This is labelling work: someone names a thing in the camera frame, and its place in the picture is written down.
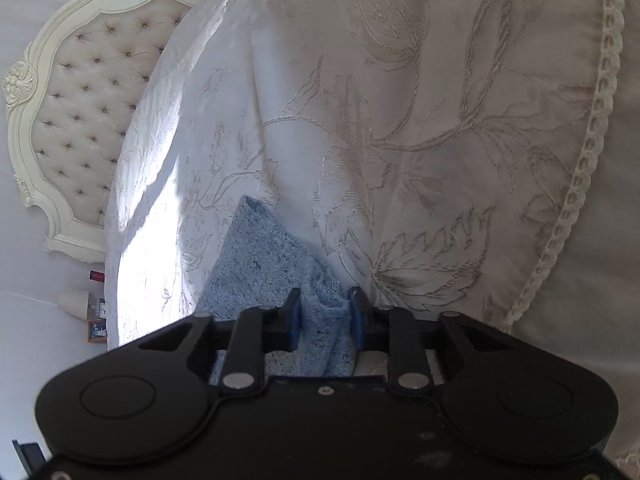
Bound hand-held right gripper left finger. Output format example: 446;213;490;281
137;287;304;392

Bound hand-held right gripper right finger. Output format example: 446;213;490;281
347;285;512;392

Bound grey-blue speckled pants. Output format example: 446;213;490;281
197;195;362;379

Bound white shade table lamp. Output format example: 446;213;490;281
57;290;92;322

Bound cream embroidered bedspread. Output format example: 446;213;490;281
102;0;640;477

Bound cream tufted headboard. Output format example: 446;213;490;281
1;0;236;264

